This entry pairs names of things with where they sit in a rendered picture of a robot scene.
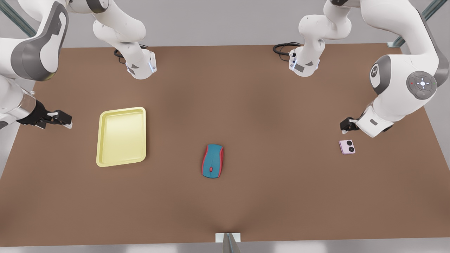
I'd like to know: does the teal and red computer mouse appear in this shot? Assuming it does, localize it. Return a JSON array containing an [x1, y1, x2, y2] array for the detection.
[[201, 144, 224, 179]]

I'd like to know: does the yellow rectangular tray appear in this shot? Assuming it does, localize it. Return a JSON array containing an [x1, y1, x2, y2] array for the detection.
[[96, 107, 147, 168]]

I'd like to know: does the pink flip phone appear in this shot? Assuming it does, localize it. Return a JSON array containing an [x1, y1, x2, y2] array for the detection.
[[339, 140, 356, 155]]

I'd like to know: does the silver frame post with foot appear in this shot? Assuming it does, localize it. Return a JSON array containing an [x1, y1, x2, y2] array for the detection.
[[215, 232, 242, 253]]

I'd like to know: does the black cable loop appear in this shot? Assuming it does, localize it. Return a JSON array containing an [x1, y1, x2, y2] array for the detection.
[[114, 44, 148, 65], [273, 42, 303, 63]]

